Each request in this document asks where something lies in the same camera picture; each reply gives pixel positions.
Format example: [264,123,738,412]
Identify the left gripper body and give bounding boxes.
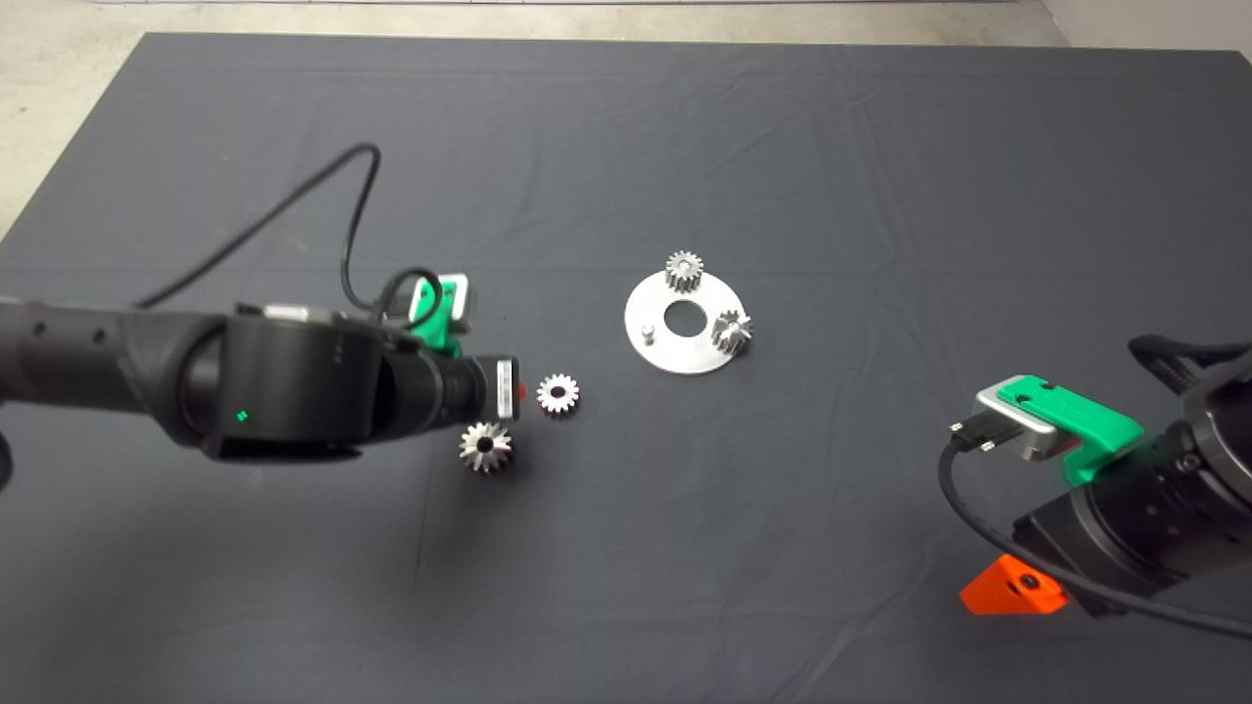
[460,356,521,424]

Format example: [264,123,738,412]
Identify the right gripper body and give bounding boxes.
[1013,468,1190,618]

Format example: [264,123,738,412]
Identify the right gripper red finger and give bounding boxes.
[961,554,1071,616]

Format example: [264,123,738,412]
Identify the larger steel gear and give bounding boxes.
[459,420,514,477]

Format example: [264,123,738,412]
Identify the round metal plate with hole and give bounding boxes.
[623,271,746,376]

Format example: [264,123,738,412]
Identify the dark grey table cloth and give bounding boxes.
[0,32,1252,704]

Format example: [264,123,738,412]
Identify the green left camera mount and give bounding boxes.
[408,276,469,359]

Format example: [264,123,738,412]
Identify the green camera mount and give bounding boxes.
[1000,374,1145,487]
[408,276,469,359]

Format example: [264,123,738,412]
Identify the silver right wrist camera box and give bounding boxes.
[976,376,1060,462]

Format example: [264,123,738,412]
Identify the green right camera mount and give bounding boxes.
[1000,374,1145,487]

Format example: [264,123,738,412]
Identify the black right camera cable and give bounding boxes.
[937,416,1252,641]

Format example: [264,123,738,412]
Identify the black camera cable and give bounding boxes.
[937,416,1252,641]
[135,143,443,322]

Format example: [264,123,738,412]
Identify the black left camera cable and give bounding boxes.
[135,143,443,322]

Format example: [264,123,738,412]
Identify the braided right arm cable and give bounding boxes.
[1129,335,1252,392]

